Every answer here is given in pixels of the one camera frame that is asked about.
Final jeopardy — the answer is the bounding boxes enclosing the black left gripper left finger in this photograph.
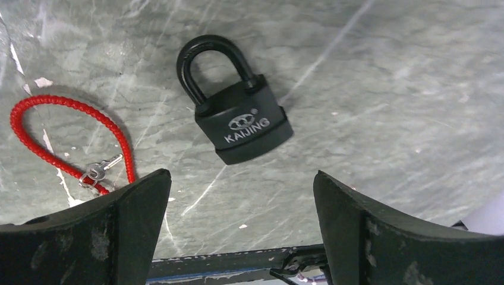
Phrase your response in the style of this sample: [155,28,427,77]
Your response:
[1,169,172,284]

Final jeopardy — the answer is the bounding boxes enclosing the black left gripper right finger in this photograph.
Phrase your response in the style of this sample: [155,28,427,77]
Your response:
[313,172,503,284]

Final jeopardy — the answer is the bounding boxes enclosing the small silver keys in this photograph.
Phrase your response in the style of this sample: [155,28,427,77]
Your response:
[78,154,124,188]

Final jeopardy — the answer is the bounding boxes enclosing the black Kaijing padlock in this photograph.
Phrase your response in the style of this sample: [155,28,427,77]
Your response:
[176,34,294,165]

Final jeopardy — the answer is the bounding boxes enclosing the black table edge rail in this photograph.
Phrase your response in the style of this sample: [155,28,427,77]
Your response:
[146,244,327,284]

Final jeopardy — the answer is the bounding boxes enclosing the red cable lock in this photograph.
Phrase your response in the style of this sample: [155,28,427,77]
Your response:
[10,94,137,195]

